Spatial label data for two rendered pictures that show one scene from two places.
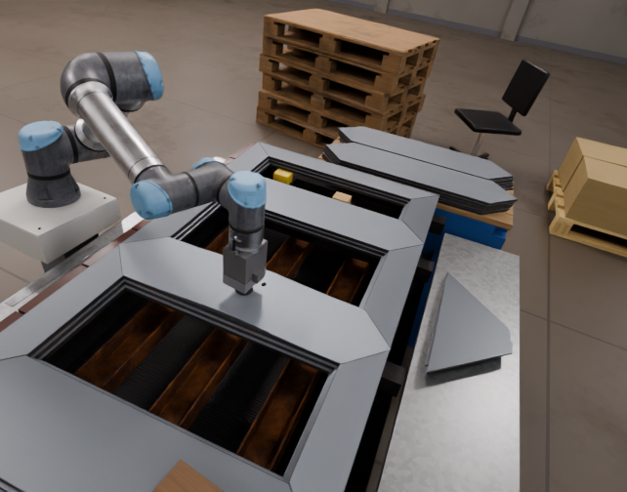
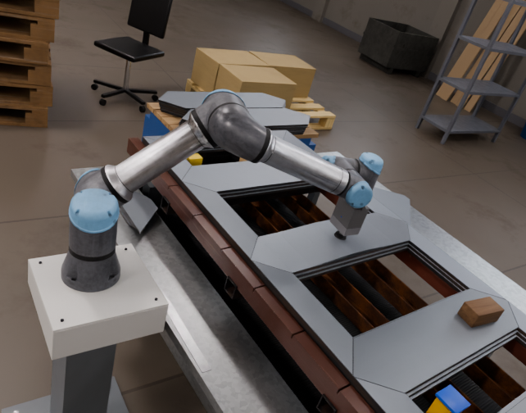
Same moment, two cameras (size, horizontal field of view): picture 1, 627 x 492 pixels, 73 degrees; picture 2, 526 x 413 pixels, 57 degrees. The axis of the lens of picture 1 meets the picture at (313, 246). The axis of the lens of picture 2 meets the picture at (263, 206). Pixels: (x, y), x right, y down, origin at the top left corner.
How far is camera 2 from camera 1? 1.54 m
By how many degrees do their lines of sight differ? 50
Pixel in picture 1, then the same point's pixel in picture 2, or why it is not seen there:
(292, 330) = (381, 239)
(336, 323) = (381, 225)
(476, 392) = (419, 225)
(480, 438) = (442, 240)
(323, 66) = not seen: outside the picture
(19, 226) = (141, 310)
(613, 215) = not seen: hidden behind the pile
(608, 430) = not seen: hidden behind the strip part
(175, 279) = (312, 255)
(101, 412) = (411, 324)
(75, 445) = (430, 339)
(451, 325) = (384, 201)
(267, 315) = (366, 241)
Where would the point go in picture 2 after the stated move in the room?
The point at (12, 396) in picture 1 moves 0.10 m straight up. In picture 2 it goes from (387, 352) to (402, 325)
